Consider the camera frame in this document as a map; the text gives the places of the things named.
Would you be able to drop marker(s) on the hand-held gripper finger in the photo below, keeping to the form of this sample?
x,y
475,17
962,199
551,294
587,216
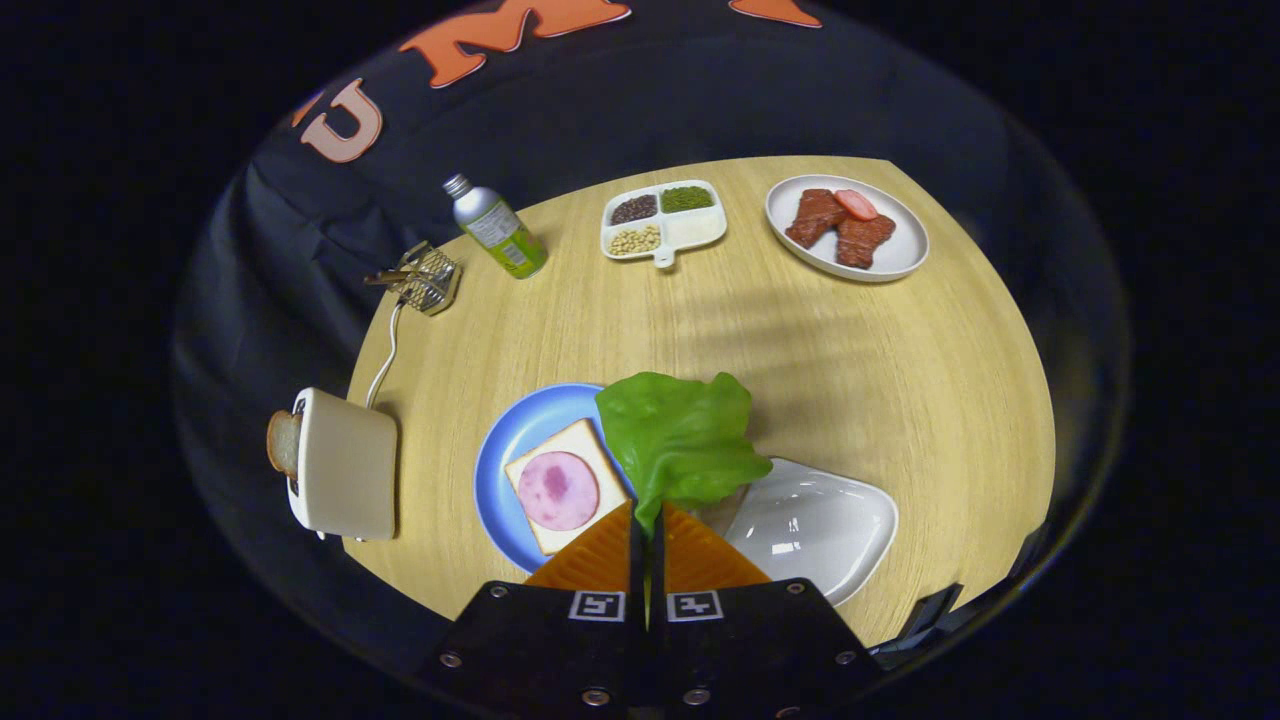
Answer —
x,y
636,570
658,570

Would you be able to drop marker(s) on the green lettuce leaf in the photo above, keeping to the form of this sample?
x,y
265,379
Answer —
x,y
680,440

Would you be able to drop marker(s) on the toasted bread slice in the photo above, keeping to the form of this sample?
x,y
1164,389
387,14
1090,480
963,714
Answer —
x,y
283,442

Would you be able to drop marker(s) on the pink ham slice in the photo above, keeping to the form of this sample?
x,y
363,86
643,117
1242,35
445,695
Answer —
x,y
557,490

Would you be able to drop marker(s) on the white bread slice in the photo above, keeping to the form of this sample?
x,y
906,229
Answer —
x,y
580,440

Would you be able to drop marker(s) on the white curved bowl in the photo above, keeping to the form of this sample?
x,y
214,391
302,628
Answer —
x,y
810,525

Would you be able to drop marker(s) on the blue round plate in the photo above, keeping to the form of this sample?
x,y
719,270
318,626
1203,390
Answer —
x,y
510,440

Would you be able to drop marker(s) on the white toaster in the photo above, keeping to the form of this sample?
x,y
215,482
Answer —
x,y
345,465

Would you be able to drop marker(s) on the yellow soybeans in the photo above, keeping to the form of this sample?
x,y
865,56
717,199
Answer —
x,y
635,240

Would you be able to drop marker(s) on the white divided dish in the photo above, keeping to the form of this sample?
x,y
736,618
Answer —
x,y
695,230

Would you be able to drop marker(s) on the silver bottle green label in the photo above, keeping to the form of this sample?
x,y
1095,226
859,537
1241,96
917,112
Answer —
x,y
500,235

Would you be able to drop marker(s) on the dark brown beans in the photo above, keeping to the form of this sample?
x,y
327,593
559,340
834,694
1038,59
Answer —
x,y
634,208

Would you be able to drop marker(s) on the green mung beans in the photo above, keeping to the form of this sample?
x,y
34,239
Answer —
x,y
687,198

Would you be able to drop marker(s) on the brown meat piece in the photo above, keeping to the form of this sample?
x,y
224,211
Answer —
x,y
813,217
865,240

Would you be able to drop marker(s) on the white round plate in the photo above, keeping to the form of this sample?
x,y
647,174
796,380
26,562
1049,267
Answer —
x,y
900,250

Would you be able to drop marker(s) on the pink sausage slice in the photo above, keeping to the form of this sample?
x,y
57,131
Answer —
x,y
855,204

